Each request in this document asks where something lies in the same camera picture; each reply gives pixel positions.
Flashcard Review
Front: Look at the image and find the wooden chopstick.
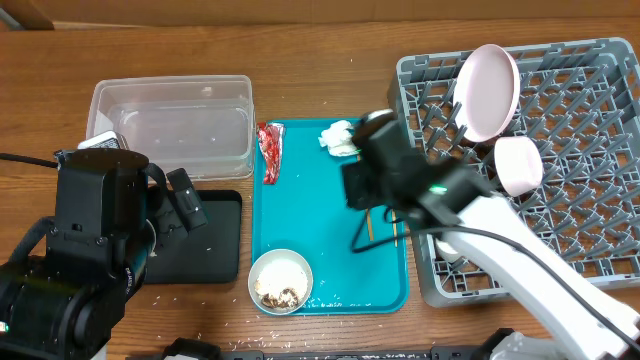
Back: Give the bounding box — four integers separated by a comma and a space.
364, 209, 375, 243
391, 210, 398, 248

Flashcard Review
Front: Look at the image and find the white cup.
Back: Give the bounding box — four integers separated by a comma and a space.
434, 239, 462, 263

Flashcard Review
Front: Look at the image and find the pink white bowl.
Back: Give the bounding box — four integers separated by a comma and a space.
494, 136, 544, 197

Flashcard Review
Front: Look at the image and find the large white plate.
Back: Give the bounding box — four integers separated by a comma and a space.
453, 44, 520, 143

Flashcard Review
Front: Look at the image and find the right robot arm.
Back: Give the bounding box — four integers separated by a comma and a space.
342, 109, 639, 359

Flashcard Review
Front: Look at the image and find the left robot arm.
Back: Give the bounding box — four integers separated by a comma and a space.
1, 148, 208, 359

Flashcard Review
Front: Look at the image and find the black rectangular tray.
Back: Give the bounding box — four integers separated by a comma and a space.
145, 190, 242, 284

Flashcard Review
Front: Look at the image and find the crumpled white tissue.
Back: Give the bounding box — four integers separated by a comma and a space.
318, 120, 359, 157

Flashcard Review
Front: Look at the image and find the clear plastic bin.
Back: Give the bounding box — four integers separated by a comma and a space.
85, 75, 256, 181

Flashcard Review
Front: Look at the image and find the teal plastic tray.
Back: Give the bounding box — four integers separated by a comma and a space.
251, 118, 409, 316

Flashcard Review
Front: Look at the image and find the red snack wrapper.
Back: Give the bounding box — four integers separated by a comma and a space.
257, 122, 285, 185

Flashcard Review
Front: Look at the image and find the grey bowl with rice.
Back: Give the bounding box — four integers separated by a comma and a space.
248, 249, 314, 316

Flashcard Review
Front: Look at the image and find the grey dish rack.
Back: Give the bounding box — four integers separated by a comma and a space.
388, 38, 639, 289

